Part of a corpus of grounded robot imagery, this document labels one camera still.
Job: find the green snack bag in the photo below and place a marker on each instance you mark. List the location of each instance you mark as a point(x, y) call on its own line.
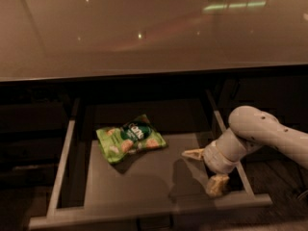
point(133, 137)

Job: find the dark drawer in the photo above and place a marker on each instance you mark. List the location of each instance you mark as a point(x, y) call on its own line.
point(158, 190)
point(28, 176)
point(32, 117)
point(30, 150)

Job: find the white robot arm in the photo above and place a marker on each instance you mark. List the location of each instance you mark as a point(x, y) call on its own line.
point(249, 130)

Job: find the dark cabinet door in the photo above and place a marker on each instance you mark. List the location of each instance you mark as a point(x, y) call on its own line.
point(281, 97)

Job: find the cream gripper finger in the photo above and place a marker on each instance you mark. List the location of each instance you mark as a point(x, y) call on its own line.
point(216, 185)
point(196, 154)

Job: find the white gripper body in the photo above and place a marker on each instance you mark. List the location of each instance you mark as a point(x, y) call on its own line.
point(214, 158)

